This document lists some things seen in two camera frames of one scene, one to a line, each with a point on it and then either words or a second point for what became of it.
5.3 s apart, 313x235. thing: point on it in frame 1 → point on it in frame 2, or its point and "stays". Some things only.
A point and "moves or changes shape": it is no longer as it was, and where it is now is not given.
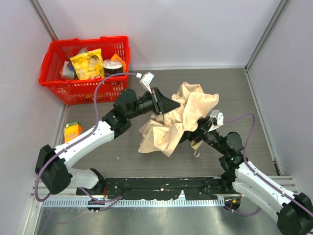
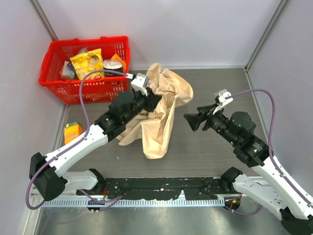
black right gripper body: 203,128 → 205,119
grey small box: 68,70 stays
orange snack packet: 116,58 stays
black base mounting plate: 158,188 stays
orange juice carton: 72,130 stays
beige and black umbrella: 163,132 moves or changes shape
